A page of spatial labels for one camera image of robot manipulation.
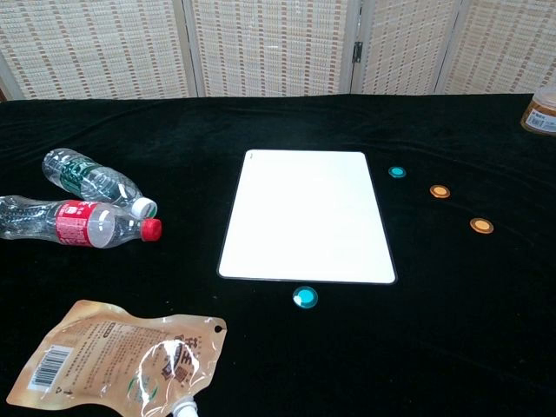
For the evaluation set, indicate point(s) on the brown spout pouch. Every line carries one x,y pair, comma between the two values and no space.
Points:
100,347

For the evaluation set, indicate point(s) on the clear jar brown contents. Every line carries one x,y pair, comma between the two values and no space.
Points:
540,115

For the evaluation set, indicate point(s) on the blue token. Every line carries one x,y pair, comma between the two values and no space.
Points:
397,171
305,297

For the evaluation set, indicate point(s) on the white rectangular board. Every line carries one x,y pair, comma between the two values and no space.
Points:
304,217

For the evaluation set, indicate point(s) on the clear bottle green label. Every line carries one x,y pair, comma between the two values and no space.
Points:
87,174

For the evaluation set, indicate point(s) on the woven folding screen panel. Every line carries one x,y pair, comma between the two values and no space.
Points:
269,43
508,43
404,43
87,43

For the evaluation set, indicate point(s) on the orange token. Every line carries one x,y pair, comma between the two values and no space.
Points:
481,226
440,191

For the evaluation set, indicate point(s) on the clear bottle red label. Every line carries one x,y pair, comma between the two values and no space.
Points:
74,221

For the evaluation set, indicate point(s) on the black velvet tablecloth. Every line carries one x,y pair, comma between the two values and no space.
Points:
304,121

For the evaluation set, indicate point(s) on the metal screen hinge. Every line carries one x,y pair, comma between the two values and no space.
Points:
357,51

